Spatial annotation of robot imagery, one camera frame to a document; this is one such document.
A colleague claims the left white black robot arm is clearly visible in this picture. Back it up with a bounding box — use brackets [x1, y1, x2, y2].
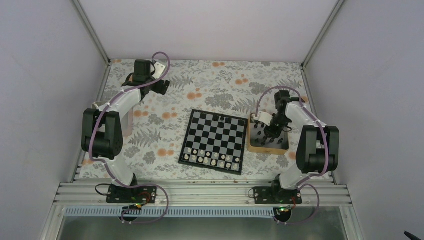
[81, 59, 171, 203]

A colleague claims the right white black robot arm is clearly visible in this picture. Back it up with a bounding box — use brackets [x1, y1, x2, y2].
[262, 86, 340, 204]

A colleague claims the black white chess board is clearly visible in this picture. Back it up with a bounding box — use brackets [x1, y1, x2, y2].
[178, 109, 248, 176]

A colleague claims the white chess pieces row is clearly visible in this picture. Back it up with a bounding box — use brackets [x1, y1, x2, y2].
[179, 147, 243, 172]

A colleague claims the wooden tray with metal bottom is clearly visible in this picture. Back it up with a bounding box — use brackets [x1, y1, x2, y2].
[246, 113, 290, 155]

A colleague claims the floral patterned table mat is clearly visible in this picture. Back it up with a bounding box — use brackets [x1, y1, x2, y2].
[121, 60, 308, 180]

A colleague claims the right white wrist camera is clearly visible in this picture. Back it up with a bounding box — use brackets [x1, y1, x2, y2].
[253, 111, 274, 126]

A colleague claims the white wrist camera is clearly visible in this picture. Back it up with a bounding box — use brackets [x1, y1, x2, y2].
[253, 111, 274, 126]
[151, 61, 168, 79]

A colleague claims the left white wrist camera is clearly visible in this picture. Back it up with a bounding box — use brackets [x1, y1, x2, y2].
[151, 61, 168, 79]

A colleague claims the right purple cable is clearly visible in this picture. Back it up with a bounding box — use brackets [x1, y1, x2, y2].
[255, 86, 332, 226]

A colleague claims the purple cable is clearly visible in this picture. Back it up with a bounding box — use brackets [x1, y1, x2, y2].
[87, 51, 171, 225]
[255, 86, 332, 226]

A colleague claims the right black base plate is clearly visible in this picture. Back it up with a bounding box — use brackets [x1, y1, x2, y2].
[253, 186, 303, 205]

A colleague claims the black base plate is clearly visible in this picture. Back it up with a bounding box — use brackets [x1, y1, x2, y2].
[253, 186, 303, 205]
[105, 185, 157, 205]

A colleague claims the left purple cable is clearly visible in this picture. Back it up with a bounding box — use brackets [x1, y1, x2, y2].
[87, 51, 171, 225]

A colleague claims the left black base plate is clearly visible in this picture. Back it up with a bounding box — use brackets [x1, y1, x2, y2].
[105, 185, 157, 205]

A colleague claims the aluminium rail frame front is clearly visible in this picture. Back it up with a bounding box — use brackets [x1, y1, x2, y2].
[53, 180, 353, 207]

